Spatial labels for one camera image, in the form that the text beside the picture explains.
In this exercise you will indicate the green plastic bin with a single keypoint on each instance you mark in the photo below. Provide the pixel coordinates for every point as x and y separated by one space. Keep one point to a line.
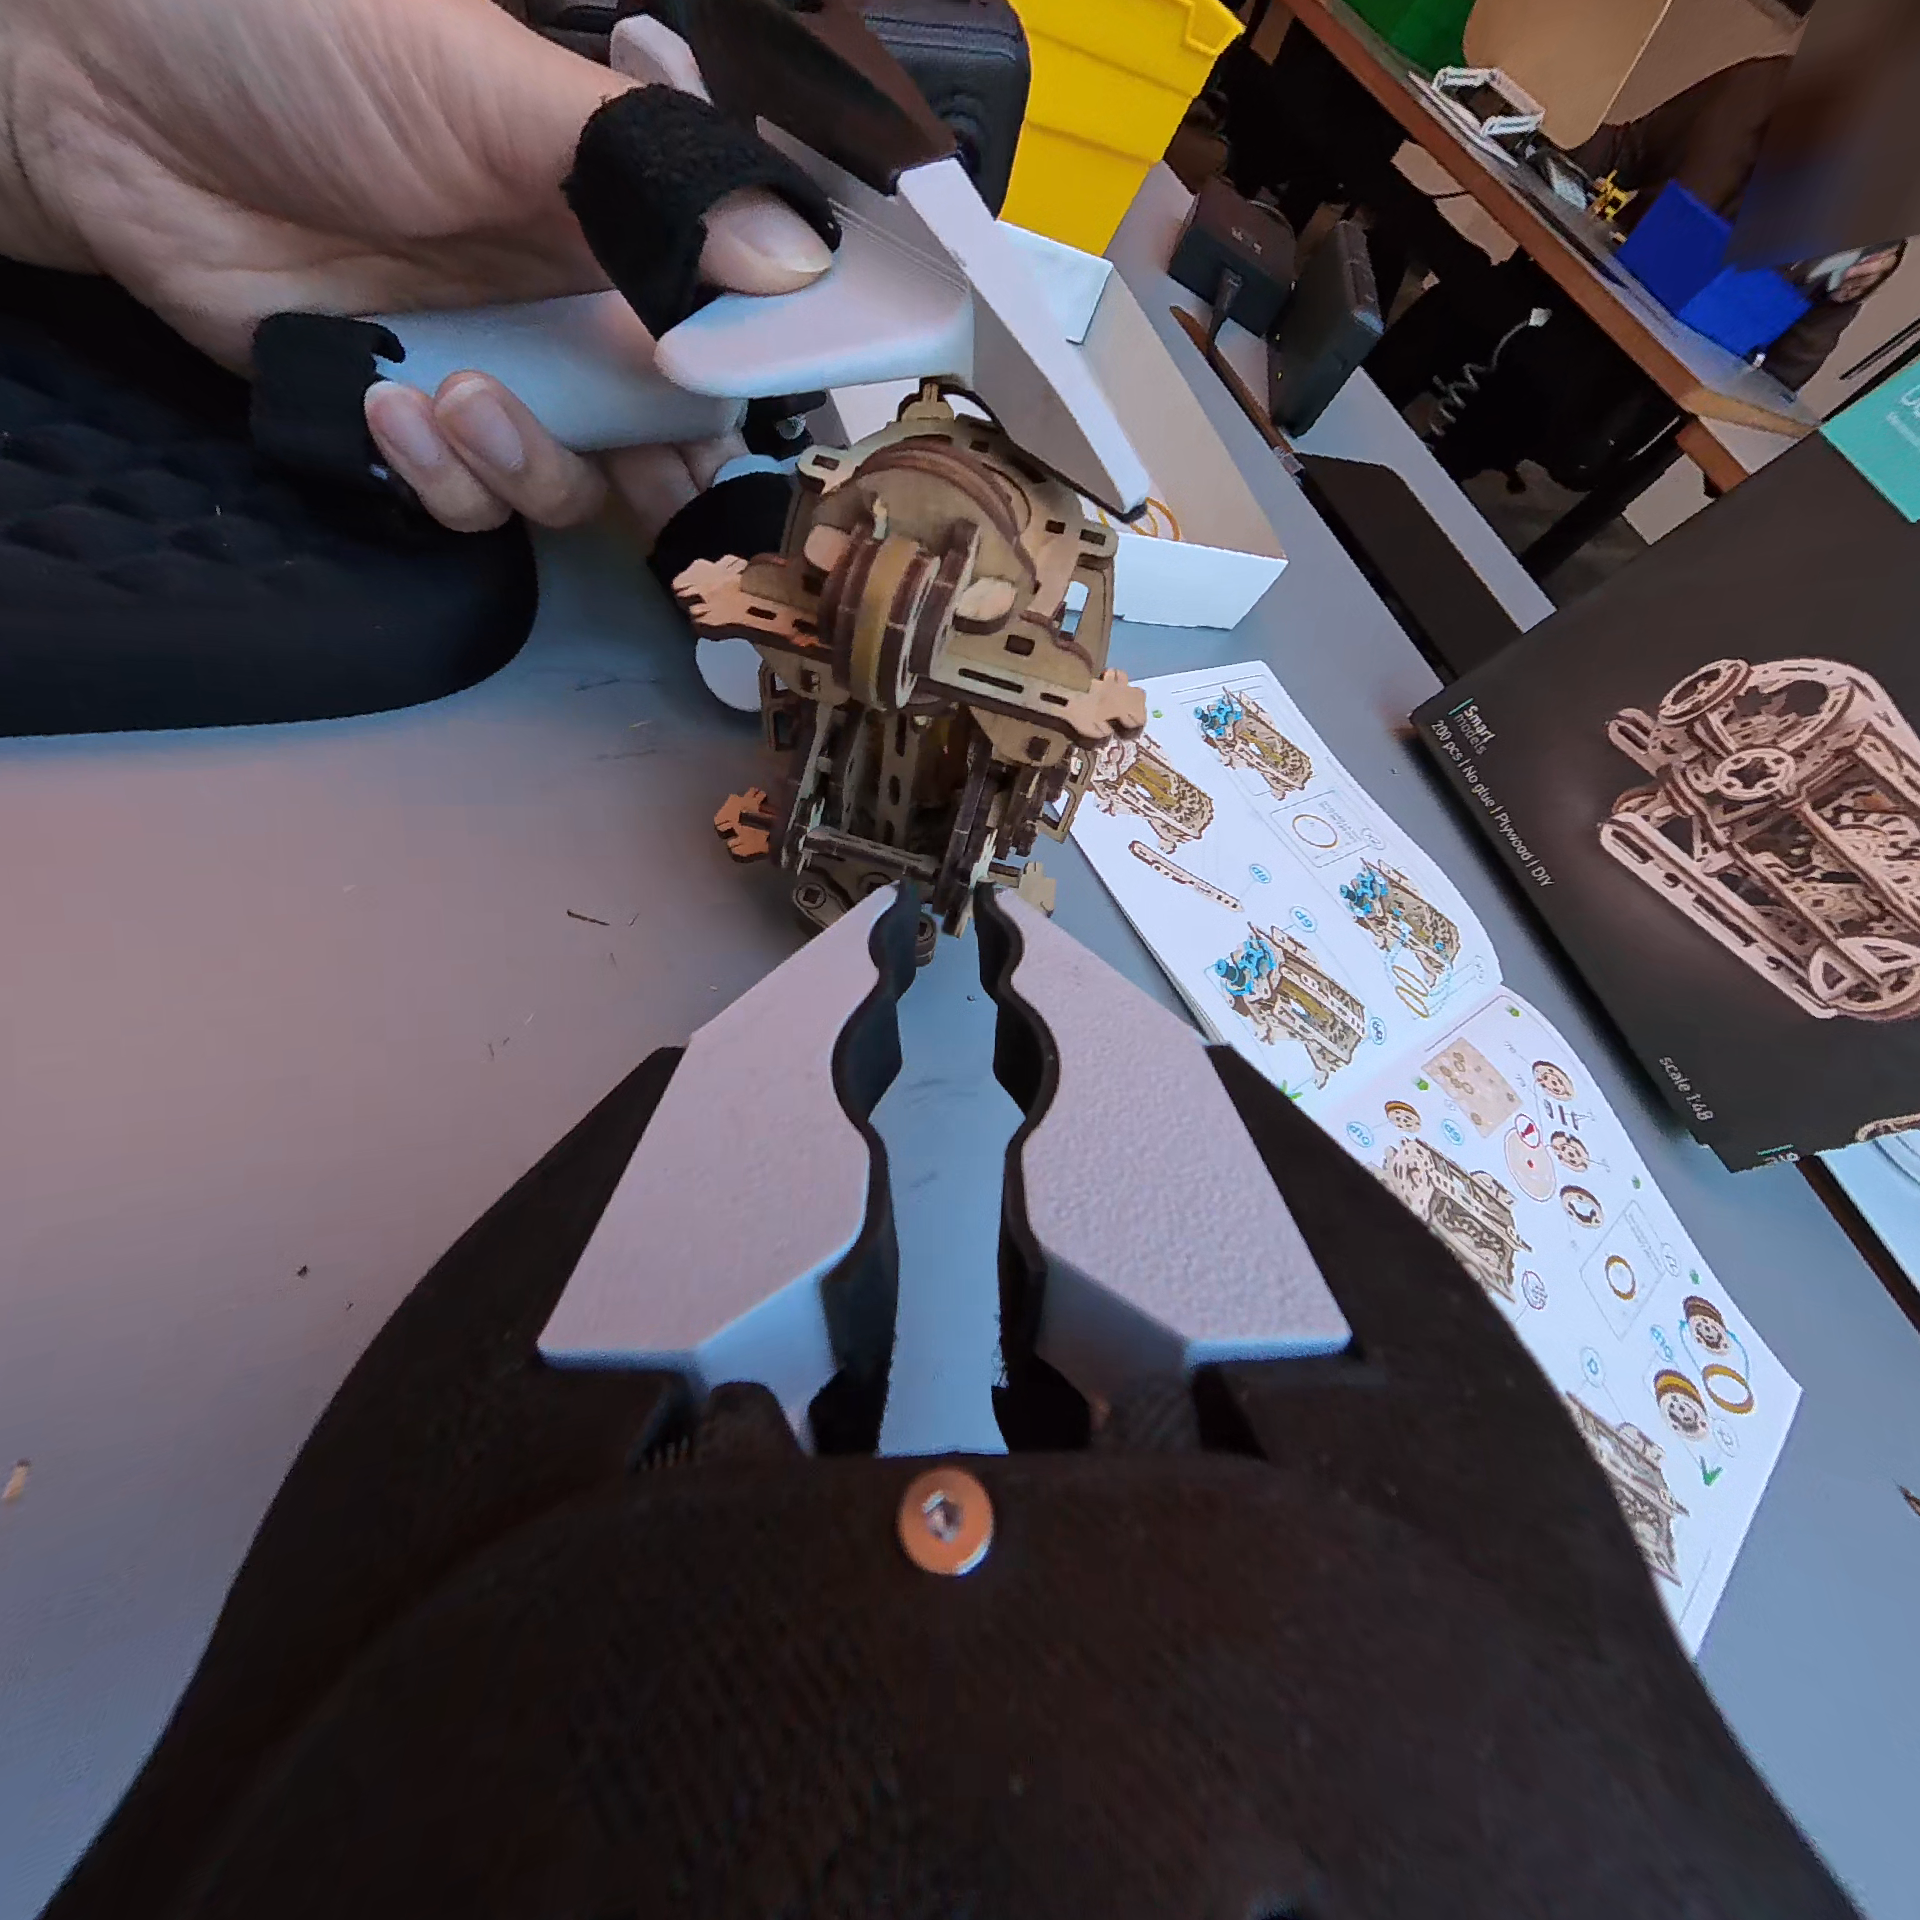
1402 28

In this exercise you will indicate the wooden background desk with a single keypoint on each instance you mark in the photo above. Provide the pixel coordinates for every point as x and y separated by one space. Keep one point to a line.
1680 375

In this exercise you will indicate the white plastic frame part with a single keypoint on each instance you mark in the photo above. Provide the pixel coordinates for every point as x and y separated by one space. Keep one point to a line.
1481 102

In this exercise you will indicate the illustrated instruction booklet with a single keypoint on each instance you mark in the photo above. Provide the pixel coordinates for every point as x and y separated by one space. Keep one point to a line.
1349 1051

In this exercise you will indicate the beige chair back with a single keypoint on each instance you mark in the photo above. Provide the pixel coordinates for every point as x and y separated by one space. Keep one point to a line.
1569 67

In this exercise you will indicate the black quilted cushion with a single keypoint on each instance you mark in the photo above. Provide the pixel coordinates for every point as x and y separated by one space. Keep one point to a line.
225 600

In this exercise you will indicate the yellow rubber band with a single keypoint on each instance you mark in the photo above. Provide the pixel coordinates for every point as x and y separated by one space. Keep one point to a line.
1154 518

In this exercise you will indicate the person's left hand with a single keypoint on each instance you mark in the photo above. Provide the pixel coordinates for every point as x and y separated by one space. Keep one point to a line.
299 135

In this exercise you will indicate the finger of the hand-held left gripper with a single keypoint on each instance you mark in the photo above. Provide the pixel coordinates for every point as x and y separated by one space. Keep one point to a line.
730 678
1035 330

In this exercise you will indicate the black box-shaped device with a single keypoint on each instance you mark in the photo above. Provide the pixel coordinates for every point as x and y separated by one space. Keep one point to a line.
1231 255
1329 323

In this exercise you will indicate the yellow plastic bin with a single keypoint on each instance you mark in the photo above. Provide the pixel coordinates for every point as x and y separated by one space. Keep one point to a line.
1108 120

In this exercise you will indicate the wooden mechanical model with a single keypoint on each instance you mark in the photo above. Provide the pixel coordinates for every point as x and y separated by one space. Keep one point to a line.
930 630

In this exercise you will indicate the black model kit box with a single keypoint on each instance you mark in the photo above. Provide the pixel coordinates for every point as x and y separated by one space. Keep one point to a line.
1650 975

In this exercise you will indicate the white cardboard tray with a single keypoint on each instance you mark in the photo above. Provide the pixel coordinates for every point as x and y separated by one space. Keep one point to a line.
1200 580

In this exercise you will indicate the blue plastic bin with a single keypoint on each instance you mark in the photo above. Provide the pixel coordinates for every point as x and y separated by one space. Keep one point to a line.
1680 235
1746 308

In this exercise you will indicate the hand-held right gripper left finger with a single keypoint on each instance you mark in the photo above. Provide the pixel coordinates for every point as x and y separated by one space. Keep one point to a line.
704 1200

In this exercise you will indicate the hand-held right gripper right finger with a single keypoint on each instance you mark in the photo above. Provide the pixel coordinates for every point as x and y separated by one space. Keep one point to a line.
1184 1200

